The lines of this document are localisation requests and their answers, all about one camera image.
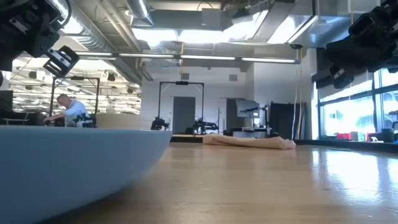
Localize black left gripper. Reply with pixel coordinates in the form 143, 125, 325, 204
0, 0, 80, 78

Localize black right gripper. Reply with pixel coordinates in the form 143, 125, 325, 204
326, 0, 398, 90

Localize blue plate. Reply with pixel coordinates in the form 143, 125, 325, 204
0, 125, 174, 224

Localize long ceiling light tube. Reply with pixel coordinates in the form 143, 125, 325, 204
118, 52, 175, 60
240, 57, 297, 64
180, 54, 236, 62
74, 50, 113, 58

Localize person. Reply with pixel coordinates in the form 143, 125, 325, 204
43, 93, 94, 128

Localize red items on sill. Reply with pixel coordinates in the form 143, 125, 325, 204
335, 131, 353, 141

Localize dark bin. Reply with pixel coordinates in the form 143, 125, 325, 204
381, 128, 396, 144

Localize black standing panel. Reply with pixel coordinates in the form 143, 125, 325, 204
269, 101, 307, 140

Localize light wooden panel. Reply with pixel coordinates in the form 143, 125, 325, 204
95, 113, 154, 131

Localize computer monitor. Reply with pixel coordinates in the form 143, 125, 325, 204
234, 98, 261, 119

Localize folded pale cloth napkin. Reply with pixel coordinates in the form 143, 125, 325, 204
202, 133, 297, 151

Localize grey door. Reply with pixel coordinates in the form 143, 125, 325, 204
172, 96, 197, 135

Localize rectangular silver air duct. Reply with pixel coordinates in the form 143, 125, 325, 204
287, 0, 382, 50

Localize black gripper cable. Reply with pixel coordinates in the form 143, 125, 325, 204
60, 0, 73, 28

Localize black window frame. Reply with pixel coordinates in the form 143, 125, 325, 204
317, 67, 398, 141

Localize hanging cords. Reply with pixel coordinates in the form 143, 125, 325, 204
292, 49, 304, 140

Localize black gantry frame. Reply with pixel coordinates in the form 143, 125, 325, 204
49, 76, 101, 128
157, 80, 205, 133

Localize black table edge rail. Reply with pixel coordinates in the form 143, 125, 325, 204
294, 138, 398, 154

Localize round silver air duct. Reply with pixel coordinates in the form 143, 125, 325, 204
124, 0, 155, 28

